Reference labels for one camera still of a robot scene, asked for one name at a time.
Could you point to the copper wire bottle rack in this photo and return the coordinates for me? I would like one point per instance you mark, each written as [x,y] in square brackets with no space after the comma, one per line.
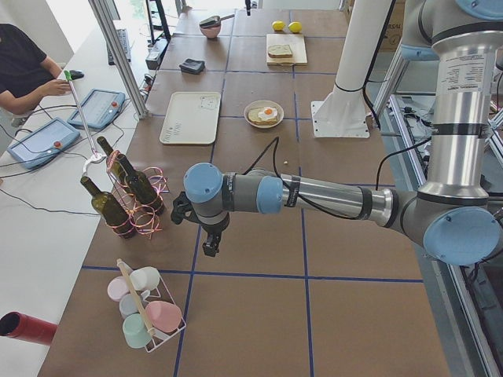
[143,217]

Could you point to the mint green cup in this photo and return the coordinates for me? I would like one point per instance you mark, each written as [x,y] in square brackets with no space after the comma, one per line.
[135,332]

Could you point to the seated person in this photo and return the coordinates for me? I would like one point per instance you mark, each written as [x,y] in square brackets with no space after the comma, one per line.
[27,73]

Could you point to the iridescent rod stand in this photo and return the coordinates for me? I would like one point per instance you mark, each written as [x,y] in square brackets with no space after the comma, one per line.
[96,157]

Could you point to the near blue teach pendant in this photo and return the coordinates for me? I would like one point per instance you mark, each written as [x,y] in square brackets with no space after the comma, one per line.
[39,147]

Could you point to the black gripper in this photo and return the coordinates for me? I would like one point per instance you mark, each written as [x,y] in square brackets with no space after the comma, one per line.
[214,228]

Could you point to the grey cup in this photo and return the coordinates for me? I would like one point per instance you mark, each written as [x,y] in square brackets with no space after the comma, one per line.
[127,306]

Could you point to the wooden cutting board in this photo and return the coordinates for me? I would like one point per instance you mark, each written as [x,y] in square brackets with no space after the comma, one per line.
[297,44]

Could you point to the cream bear tray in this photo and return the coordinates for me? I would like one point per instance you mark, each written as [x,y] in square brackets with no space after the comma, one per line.
[191,119]

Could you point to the aluminium frame post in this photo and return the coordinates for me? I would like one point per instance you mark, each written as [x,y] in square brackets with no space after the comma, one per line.
[104,18]

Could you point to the green wine bottle back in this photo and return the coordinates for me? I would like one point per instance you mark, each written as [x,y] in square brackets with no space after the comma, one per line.
[113,165]

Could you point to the yellow lemon left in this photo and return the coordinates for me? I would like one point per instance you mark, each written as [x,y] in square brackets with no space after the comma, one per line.
[278,25]

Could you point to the green wine bottle front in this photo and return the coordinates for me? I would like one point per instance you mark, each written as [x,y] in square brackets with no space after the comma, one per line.
[110,209]

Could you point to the pink bowl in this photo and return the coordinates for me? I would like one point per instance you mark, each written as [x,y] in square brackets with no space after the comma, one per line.
[211,32]

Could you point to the white cup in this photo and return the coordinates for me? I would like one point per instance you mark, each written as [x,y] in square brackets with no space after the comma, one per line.
[145,278]

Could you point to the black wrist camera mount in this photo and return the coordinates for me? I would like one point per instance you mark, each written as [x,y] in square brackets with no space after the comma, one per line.
[183,210]

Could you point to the white wire cup rack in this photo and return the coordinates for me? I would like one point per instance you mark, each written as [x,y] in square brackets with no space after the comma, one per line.
[142,299]

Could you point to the green wine bottle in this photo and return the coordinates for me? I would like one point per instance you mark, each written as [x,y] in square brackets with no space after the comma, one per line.
[110,209]
[113,165]
[140,186]

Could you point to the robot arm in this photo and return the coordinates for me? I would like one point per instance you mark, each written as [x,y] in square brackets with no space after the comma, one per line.
[448,214]

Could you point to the pale pink cup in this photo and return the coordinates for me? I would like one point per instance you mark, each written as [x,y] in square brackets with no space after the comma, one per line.
[117,289]

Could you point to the red cylinder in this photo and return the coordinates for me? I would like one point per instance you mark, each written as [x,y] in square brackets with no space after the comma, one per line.
[22,327]

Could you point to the green wine bottle middle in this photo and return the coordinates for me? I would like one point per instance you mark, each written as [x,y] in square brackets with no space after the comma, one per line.
[140,186]

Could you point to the metal scoop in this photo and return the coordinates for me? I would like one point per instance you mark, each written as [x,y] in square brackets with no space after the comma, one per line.
[214,21]

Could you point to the salmon pink cup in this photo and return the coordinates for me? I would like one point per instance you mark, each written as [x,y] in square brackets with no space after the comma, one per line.
[164,316]

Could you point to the cream plate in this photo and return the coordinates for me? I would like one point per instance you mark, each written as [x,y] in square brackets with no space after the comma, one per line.
[264,103]

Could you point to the white camera mast with base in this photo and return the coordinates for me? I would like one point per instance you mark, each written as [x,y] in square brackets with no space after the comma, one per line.
[342,113]

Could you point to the grey folded cloth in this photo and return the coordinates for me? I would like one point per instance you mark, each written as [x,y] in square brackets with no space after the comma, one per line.
[191,66]

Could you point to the bread slice with fried egg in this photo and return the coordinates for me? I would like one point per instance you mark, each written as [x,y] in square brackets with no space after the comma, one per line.
[264,116]

